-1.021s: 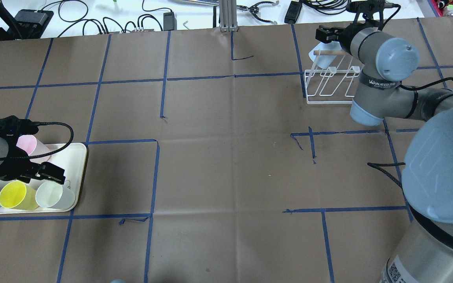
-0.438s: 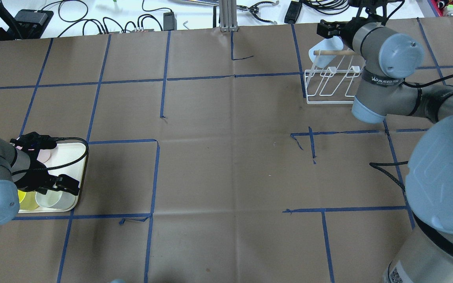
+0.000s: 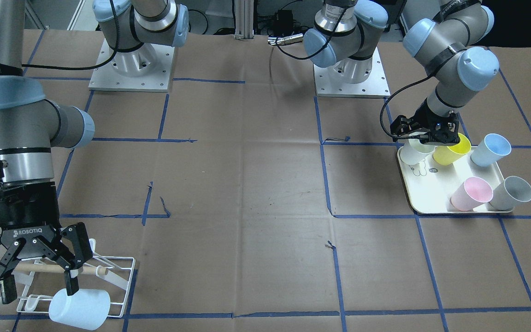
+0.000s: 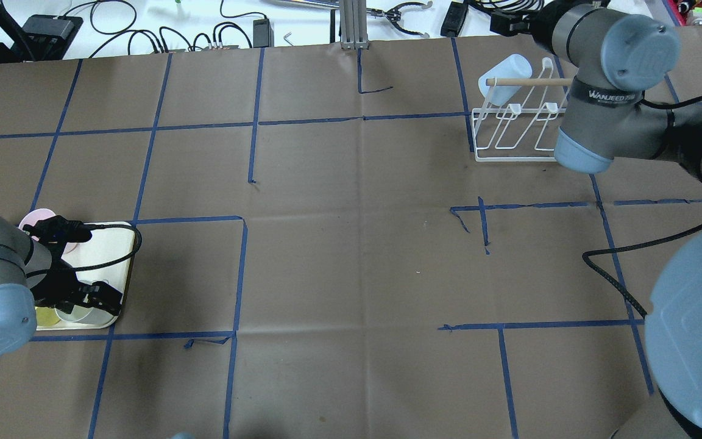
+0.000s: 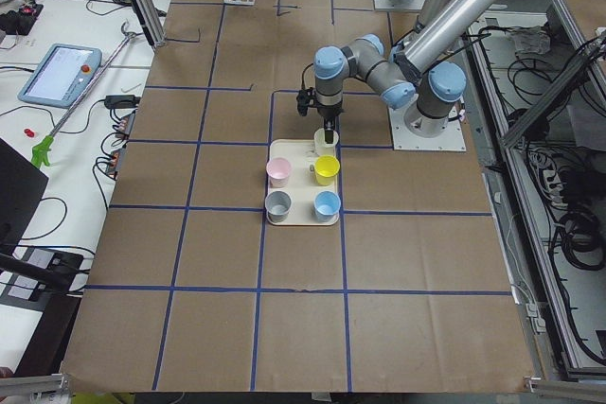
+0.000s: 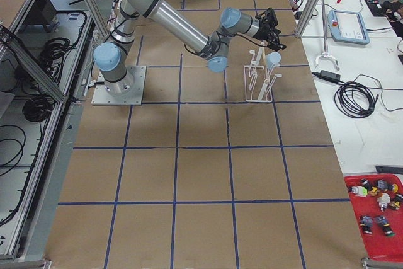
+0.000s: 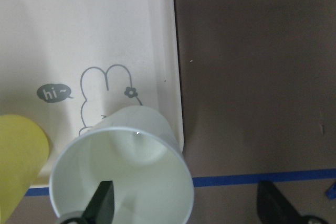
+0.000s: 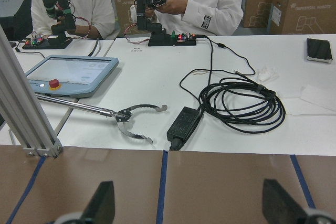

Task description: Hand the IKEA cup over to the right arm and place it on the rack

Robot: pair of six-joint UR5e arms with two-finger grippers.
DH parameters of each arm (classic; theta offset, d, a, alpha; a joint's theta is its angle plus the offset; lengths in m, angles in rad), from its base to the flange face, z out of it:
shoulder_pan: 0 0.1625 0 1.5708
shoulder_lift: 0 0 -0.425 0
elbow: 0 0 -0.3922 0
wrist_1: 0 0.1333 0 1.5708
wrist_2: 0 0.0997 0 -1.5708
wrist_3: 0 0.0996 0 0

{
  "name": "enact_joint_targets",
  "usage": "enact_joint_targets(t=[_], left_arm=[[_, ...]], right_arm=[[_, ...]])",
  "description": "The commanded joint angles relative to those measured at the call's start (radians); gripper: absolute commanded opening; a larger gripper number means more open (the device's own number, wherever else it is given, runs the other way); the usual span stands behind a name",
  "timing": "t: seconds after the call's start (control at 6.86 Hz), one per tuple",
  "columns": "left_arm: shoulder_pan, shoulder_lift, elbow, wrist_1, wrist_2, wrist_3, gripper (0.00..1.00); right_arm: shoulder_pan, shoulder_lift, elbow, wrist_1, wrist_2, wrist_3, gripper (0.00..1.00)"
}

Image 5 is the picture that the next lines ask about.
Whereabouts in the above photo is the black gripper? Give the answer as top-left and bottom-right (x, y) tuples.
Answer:
(316, 102), (342, 144)

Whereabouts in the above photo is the white plastic cup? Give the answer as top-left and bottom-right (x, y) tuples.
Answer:
(313, 128), (339, 156)

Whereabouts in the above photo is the yellow plastic cup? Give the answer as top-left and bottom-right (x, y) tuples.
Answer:
(313, 155), (340, 186)

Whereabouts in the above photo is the pink plastic cup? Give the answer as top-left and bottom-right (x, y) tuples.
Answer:
(265, 157), (292, 188)

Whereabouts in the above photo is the grey plastic cup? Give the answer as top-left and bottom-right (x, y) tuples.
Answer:
(264, 190), (292, 223)

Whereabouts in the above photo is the cream plastic tray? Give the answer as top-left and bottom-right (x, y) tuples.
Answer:
(267, 139), (340, 226)

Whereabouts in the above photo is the black power adapter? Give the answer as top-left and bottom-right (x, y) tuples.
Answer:
(103, 95), (140, 110)

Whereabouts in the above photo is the blue teach pendant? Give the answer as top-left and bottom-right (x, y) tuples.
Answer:
(17, 44), (102, 109)

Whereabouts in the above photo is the reacher grabber tool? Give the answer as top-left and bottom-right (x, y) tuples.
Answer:
(30, 21), (139, 168)

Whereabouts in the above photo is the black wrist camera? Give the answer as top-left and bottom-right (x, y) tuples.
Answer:
(296, 87), (316, 116)

